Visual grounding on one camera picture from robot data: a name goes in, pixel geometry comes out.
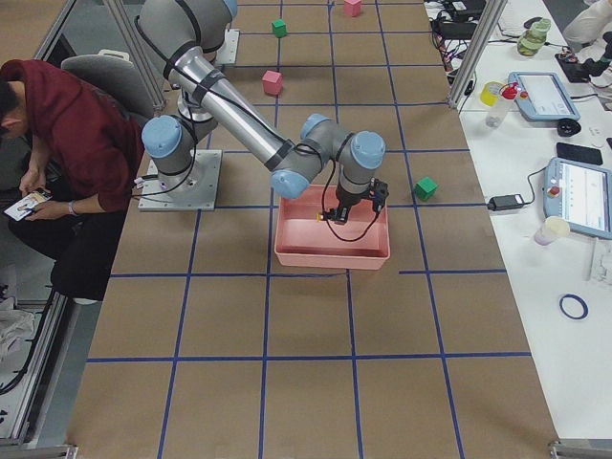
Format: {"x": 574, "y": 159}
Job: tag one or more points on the pink foam cube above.
{"x": 272, "y": 83}
{"x": 352, "y": 8}

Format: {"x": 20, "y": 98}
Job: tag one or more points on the clear plastic cup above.
{"x": 498, "y": 112}

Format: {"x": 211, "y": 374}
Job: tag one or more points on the green foam cube far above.
{"x": 279, "y": 28}

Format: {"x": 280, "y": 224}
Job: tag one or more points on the phone in hand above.
{"x": 26, "y": 205}

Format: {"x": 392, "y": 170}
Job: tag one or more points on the yellow tape roll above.
{"x": 491, "y": 92}

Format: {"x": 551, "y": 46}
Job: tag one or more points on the green foam cube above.
{"x": 279, "y": 28}
{"x": 425, "y": 188}

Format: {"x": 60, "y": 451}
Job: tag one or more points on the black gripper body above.
{"x": 345, "y": 204}

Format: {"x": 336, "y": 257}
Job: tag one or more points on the upper teach pendant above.
{"x": 543, "y": 97}

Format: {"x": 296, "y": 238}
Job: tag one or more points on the pink foam cube centre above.
{"x": 272, "y": 83}

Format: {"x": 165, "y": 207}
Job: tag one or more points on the lower teach pendant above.
{"x": 580, "y": 194}

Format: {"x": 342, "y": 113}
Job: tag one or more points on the aluminium frame post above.
{"x": 483, "y": 31}

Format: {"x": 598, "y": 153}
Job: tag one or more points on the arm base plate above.
{"x": 196, "y": 188}
{"x": 226, "y": 55}

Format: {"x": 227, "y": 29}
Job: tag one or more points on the black smartphone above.
{"x": 579, "y": 153}

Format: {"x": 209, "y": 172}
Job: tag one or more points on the pink plastic bin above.
{"x": 301, "y": 240}

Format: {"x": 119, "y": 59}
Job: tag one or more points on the pink foam cube near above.
{"x": 352, "y": 8}

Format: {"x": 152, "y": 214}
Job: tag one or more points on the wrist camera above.
{"x": 377, "y": 194}

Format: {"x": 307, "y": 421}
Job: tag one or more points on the green foam cube near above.
{"x": 425, "y": 188}

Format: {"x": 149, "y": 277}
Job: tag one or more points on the black power brick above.
{"x": 505, "y": 202}

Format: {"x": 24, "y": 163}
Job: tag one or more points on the person in red hoodie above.
{"x": 86, "y": 151}

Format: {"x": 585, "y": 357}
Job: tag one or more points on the teach pendant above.
{"x": 580, "y": 194}
{"x": 543, "y": 97}

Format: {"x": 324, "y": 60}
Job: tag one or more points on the grey office chair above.
{"x": 118, "y": 78}

